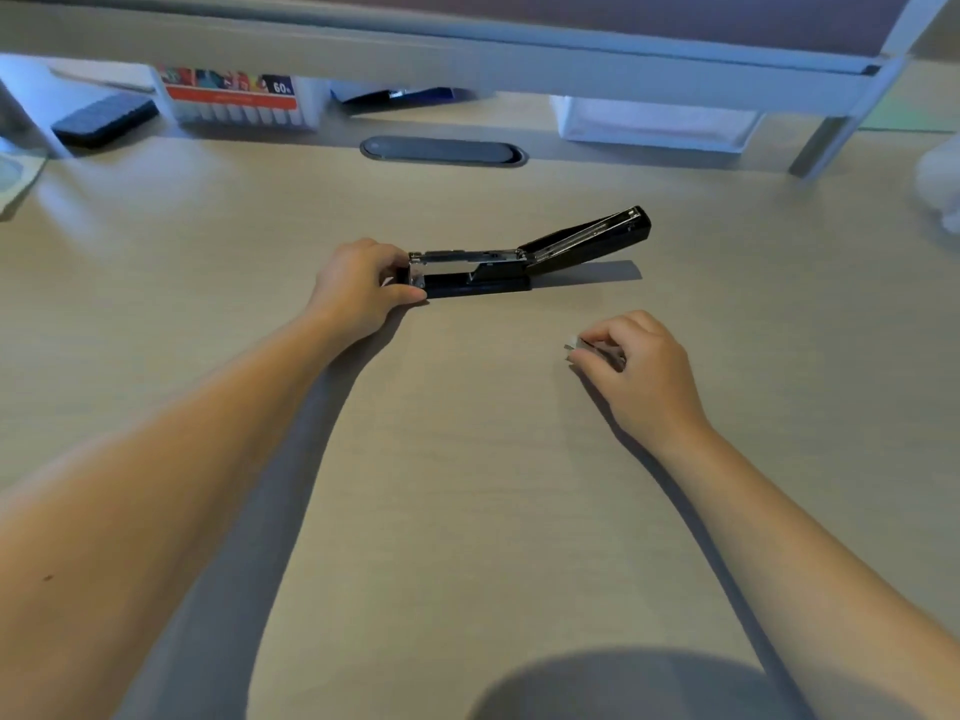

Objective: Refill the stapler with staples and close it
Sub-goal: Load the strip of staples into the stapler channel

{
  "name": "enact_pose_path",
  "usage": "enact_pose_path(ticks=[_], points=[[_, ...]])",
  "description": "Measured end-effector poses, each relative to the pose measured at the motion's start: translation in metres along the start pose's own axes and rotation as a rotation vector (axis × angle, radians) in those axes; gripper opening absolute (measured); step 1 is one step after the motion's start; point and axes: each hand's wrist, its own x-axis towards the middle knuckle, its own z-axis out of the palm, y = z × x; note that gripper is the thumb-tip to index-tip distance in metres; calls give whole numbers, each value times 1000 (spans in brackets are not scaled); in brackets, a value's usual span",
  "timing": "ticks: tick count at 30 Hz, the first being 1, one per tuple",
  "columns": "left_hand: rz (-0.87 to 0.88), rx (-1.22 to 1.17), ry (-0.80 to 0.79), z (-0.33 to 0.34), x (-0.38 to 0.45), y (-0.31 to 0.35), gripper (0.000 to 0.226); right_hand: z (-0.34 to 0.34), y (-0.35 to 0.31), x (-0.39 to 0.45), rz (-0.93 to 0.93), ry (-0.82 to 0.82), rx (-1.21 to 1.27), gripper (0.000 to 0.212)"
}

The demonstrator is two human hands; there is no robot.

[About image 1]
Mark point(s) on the dark blue booklet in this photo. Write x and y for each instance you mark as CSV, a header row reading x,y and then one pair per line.
x,y
397,97

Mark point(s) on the person's left forearm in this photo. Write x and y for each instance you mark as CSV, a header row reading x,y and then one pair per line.
x,y
161,509

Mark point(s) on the person's right forearm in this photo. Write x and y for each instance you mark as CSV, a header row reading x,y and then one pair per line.
x,y
817,577

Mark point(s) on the box of coloured markers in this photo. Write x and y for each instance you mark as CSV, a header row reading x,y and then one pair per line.
x,y
234,97

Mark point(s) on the dark blue case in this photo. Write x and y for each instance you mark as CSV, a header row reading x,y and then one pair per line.
x,y
105,121

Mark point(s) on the black stapler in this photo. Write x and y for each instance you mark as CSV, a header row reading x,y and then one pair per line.
x,y
525,258

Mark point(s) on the person's right thumb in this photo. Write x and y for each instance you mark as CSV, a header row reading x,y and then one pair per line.
x,y
596,365

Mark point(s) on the white crumpled plastic bag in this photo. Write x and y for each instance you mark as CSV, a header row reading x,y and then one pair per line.
x,y
941,183

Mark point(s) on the silver staple strip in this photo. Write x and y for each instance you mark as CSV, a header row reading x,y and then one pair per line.
x,y
592,353

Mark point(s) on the grey desk shelf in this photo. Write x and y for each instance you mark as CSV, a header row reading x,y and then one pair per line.
x,y
480,52

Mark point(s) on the person's right hand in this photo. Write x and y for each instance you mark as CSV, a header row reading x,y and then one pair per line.
x,y
649,389

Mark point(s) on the person's left hand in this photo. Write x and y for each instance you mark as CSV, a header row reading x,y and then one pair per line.
x,y
352,292

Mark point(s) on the person's left thumb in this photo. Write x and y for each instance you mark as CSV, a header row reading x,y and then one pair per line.
x,y
405,294

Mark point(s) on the white storage box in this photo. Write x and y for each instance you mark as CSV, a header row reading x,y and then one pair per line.
x,y
652,125

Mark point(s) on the clear plastic sleeve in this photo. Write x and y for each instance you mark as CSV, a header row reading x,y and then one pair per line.
x,y
16,176

